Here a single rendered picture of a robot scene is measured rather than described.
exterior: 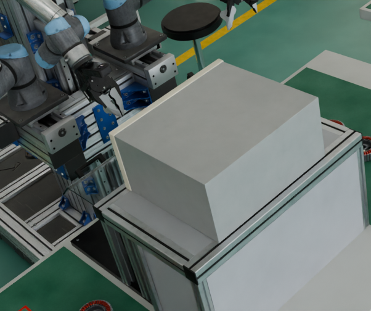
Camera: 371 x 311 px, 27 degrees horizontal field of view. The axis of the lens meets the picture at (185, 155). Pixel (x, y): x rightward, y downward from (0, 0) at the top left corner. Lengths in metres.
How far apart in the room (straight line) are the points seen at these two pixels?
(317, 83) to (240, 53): 1.82
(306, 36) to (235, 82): 2.83
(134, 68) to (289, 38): 2.08
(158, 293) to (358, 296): 0.58
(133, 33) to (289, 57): 1.90
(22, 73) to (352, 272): 1.36
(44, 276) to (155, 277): 0.54
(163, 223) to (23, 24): 1.22
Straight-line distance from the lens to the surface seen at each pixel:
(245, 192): 2.01
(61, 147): 2.91
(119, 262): 2.40
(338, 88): 3.15
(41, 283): 2.63
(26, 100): 2.92
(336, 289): 2.36
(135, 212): 2.18
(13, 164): 4.20
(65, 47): 2.43
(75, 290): 2.56
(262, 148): 2.00
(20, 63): 2.87
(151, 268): 2.21
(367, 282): 2.37
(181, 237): 2.06
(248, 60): 4.88
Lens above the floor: 2.51
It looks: 37 degrees down
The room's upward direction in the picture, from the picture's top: 15 degrees counter-clockwise
